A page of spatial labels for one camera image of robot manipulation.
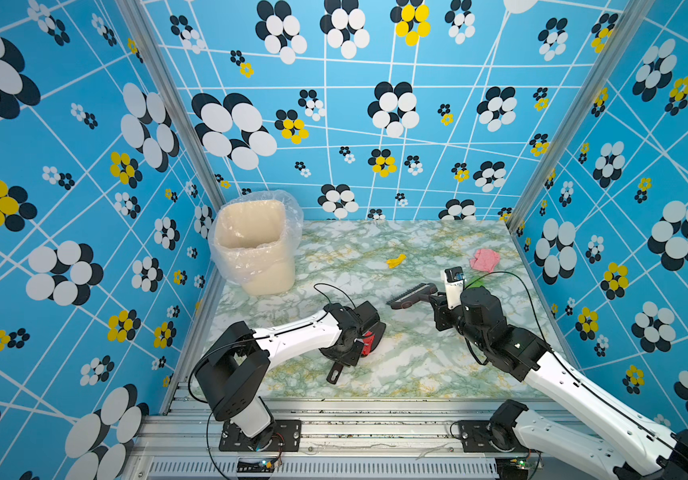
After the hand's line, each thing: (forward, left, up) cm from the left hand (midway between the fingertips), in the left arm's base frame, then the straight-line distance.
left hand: (349, 358), depth 84 cm
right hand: (+10, -22, +18) cm, 30 cm away
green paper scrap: (+27, -44, -2) cm, 52 cm away
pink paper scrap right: (+36, -49, 0) cm, 60 cm away
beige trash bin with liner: (+36, +33, +10) cm, 50 cm away
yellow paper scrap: (+36, -16, -2) cm, 39 cm away
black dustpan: (+9, -9, -1) cm, 13 cm away
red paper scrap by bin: (+6, -5, 0) cm, 8 cm away
